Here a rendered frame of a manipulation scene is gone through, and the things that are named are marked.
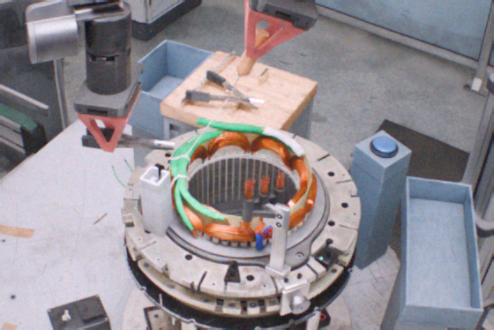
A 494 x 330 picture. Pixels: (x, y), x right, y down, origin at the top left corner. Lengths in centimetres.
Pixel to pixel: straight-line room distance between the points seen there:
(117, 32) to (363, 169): 52
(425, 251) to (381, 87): 220
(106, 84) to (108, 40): 6
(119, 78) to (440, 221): 52
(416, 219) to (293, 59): 228
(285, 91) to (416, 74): 216
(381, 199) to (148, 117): 42
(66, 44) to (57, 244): 62
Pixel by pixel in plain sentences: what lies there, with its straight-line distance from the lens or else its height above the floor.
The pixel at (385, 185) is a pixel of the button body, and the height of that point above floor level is 99.
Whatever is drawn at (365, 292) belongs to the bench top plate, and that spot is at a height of 78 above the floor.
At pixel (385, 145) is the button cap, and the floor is 104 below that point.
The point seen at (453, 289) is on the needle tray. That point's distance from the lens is 97.
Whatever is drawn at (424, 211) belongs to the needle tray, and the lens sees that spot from 106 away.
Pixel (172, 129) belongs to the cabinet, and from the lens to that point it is 119.
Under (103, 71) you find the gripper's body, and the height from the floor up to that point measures 130.
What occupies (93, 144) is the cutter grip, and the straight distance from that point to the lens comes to 91.
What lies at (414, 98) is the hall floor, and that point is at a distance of 314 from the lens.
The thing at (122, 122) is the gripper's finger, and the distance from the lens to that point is 84.
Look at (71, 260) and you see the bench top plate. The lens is 130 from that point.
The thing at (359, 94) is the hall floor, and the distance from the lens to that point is 308.
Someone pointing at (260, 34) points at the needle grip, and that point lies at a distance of 77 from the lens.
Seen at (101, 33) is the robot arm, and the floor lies 135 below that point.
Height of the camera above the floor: 174
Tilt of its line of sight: 41 degrees down
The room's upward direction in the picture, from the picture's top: 3 degrees clockwise
